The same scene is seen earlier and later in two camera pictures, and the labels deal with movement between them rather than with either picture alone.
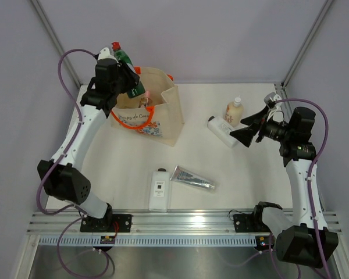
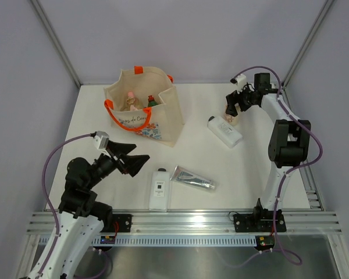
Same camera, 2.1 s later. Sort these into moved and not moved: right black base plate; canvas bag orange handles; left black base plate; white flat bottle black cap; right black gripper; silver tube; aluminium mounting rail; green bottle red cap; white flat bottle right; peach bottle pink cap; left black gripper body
Moved: right black gripper; peach bottle pink cap; green bottle red cap; left black gripper body
Not moved: right black base plate; aluminium mounting rail; canvas bag orange handles; white flat bottle right; white flat bottle black cap; silver tube; left black base plate
